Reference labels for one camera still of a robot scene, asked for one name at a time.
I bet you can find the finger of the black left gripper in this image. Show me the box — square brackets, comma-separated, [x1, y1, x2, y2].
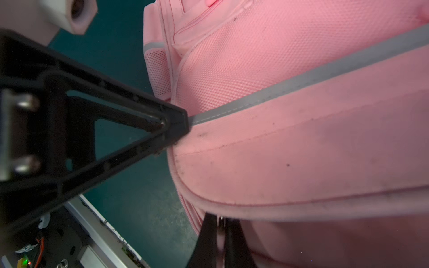
[1, 29, 189, 235]

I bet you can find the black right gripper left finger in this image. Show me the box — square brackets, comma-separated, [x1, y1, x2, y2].
[187, 213, 217, 268]

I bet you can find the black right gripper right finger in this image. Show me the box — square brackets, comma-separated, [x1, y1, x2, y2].
[225, 218, 257, 268]

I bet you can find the pink backpack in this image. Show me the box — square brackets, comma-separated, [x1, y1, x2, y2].
[143, 0, 429, 268]

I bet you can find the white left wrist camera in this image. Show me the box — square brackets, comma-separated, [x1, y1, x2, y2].
[1, 0, 98, 46]

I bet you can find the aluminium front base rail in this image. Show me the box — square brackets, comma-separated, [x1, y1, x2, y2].
[64, 195, 149, 268]

